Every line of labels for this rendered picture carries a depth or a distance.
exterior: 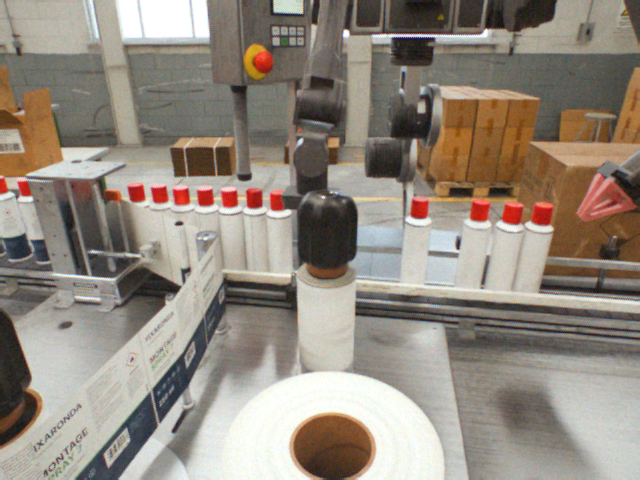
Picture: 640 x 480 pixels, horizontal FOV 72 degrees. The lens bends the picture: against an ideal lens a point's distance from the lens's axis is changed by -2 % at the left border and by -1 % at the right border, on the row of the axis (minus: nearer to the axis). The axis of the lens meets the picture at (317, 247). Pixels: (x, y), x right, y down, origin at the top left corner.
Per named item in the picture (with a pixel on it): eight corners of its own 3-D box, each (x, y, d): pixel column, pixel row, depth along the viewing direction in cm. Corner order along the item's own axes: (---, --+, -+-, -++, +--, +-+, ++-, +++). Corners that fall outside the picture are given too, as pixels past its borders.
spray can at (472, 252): (454, 300, 90) (469, 205, 81) (451, 287, 95) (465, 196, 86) (480, 302, 89) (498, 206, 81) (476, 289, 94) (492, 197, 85)
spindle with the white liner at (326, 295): (292, 389, 67) (286, 203, 54) (303, 352, 75) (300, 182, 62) (351, 396, 66) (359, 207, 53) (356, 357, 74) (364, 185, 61)
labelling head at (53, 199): (58, 299, 90) (22, 177, 79) (96, 270, 101) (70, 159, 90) (120, 305, 88) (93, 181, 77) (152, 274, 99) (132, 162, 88)
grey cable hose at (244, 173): (235, 181, 98) (227, 81, 89) (239, 177, 101) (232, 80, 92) (250, 182, 98) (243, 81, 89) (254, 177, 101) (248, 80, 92)
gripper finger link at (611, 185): (574, 210, 77) (623, 172, 73) (560, 198, 83) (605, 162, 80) (599, 236, 78) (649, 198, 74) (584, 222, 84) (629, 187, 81)
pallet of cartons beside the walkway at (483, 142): (523, 197, 418) (544, 99, 380) (436, 198, 417) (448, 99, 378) (479, 165, 527) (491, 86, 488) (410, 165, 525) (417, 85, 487)
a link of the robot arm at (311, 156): (347, 97, 76) (298, 88, 75) (352, 104, 65) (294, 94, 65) (335, 165, 81) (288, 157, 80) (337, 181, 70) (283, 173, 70)
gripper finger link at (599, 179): (576, 212, 76) (626, 173, 72) (562, 200, 82) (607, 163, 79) (602, 238, 77) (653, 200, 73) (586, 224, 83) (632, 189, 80)
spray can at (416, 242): (398, 296, 92) (407, 202, 83) (398, 283, 96) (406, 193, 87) (424, 298, 91) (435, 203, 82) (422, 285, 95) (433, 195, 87)
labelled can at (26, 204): (31, 265, 104) (5, 181, 95) (47, 255, 109) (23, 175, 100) (51, 267, 103) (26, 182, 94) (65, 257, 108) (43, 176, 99)
